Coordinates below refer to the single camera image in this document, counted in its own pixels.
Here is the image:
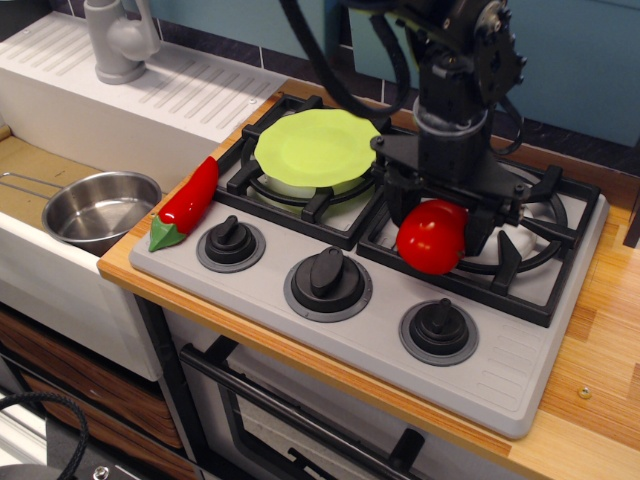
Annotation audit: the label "black left stove knob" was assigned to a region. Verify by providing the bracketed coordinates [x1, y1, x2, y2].
[196, 215, 266, 274]

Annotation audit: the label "black right stove knob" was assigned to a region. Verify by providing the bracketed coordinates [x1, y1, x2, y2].
[399, 298, 479, 367]

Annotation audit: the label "small steel pot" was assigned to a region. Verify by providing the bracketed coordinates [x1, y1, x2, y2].
[0, 170, 163, 256]

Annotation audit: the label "red toy tomato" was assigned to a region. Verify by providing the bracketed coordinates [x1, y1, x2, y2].
[396, 199, 468, 275]

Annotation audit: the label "red toy chili pepper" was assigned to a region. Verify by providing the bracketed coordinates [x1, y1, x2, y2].
[148, 156, 219, 252]

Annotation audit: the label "black middle stove knob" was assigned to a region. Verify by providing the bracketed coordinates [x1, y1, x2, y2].
[284, 247, 373, 323]

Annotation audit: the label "black burner grate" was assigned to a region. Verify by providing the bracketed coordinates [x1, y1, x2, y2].
[357, 159, 608, 327]
[215, 94, 384, 251]

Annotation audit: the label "black stove knob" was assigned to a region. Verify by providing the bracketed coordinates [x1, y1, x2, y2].
[196, 215, 266, 274]
[399, 298, 479, 367]
[284, 247, 373, 323]

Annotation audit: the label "grey toy stove top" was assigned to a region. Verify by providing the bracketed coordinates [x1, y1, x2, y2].
[128, 92, 610, 441]

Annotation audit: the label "black right burner grate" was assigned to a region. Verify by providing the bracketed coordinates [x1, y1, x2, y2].
[357, 159, 608, 327]

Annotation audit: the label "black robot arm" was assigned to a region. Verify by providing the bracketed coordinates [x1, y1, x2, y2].
[347, 1, 529, 256]

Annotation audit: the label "light green plastic plate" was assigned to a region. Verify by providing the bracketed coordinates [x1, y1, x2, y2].
[254, 109, 379, 187]

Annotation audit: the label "grey toy faucet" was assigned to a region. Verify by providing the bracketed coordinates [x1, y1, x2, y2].
[84, 0, 161, 85]

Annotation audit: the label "black left burner grate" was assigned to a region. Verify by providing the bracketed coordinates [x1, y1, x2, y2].
[215, 94, 384, 251]

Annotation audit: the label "toy oven door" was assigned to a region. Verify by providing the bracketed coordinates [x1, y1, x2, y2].
[179, 337, 510, 479]

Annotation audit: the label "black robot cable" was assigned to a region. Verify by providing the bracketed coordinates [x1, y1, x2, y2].
[277, 0, 414, 119]

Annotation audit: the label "white toy sink unit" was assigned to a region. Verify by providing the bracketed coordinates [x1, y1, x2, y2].
[1, 13, 284, 381]

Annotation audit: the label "black braided cable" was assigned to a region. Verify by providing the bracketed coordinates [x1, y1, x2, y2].
[0, 392, 90, 480]

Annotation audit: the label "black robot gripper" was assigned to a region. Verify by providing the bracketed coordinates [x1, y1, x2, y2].
[371, 112, 530, 256]

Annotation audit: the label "wooden drawer fronts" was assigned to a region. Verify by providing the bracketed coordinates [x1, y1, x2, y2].
[1, 305, 197, 479]

